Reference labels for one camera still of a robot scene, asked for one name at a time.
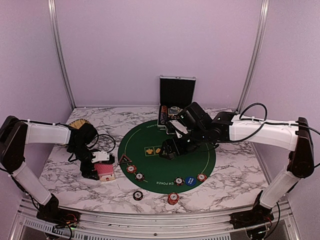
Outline aluminium frame post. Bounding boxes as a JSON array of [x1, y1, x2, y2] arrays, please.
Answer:
[[47, 0, 77, 110], [236, 0, 270, 112]]

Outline red yellow 5 chip stack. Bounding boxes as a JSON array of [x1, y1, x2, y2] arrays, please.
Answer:
[[167, 192, 180, 205]]

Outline card deck in case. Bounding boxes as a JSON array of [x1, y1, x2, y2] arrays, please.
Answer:
[[168, 106, 181, 116]]

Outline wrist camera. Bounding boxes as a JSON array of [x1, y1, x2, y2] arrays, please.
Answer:
[[91, 151, 115, 164], [166, 120, 188, 139]]

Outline playing card box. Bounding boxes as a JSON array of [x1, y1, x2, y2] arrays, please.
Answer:
[[99, 173, 116, 182]]

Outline black 100 chips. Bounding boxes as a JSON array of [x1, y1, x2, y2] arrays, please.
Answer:
[[135, 172, 145, 182], [174, 177, 185, 186]]

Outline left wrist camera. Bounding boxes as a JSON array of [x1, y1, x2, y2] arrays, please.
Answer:
[[91, 151, 115, 164]]

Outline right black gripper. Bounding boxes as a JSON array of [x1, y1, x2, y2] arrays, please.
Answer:
[[159, 125, 208, 160]]

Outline woven bamboo basket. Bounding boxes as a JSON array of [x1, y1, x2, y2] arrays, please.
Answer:
[[68, 118, 90, 130]]

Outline red playing card deck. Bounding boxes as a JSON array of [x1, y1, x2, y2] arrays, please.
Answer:
[[94, 163, 114, 176]]

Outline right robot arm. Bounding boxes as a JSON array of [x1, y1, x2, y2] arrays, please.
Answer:
[[159, 102, 317, 229]]

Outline left chip row in case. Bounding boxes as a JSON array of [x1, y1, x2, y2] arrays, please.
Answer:
[[159, 105, 168, 125]]

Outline black red 100 chip stack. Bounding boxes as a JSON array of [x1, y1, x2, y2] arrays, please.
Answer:
[[133, 190, 144, 201]]

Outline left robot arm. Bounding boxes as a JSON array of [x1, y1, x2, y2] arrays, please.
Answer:
[[0, 115, 99, 227]]

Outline round green poker mat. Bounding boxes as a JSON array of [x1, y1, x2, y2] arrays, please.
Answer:
[[117, 120, 216, 194]]

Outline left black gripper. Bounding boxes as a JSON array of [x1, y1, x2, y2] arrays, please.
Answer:
[[69, 144, 99, 180]]

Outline aluminium poker chip case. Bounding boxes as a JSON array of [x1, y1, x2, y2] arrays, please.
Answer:
[[157, 75, 197, 134]]

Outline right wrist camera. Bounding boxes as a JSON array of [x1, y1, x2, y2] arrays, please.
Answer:
[[166, 120, 188, 139]]

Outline blue small blind button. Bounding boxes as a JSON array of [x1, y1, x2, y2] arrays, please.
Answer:
[[184, 176, 197, 187]]

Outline right aluminium frame post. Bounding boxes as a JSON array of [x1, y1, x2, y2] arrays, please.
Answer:
[[236, 0, 270, 112]]

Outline front aluminium rail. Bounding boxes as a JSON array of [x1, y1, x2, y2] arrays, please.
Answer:
[[9, 202, 301, 240]]

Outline triangular black red dealer button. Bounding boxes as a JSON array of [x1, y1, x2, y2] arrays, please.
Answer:
[[118, 154, 132, 165]]

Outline red 5 chips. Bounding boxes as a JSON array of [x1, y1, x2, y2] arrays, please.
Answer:
[[197, 173, 207, 182], [126, 164, 137, 174]]

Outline left aluminium frame post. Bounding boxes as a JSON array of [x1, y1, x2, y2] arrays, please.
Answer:
[[47, 0, 77, 110]]

